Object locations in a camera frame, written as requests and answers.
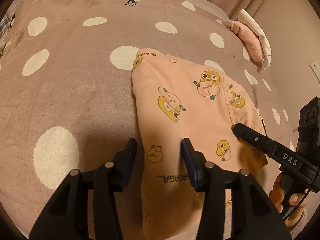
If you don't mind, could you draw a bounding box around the peach cartoon print garment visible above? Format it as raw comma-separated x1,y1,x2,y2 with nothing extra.
132,49,267,239

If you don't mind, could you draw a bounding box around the person's right hand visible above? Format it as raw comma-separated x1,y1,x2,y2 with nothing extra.
269,173,308,227

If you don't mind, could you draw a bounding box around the white power strip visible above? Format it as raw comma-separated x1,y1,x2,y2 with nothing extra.
309,60,320,82

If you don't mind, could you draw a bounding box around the pink folded garment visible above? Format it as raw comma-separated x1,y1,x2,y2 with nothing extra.
229,21,264,65

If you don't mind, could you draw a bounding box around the white folded garment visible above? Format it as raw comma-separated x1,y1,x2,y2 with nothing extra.
238,9,272,68

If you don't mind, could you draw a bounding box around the mauve polka dot bedspread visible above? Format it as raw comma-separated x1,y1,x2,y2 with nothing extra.
1,0,293,239

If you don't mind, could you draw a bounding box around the plaid grey white cloth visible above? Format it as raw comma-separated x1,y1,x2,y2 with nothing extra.
0,7,16,56

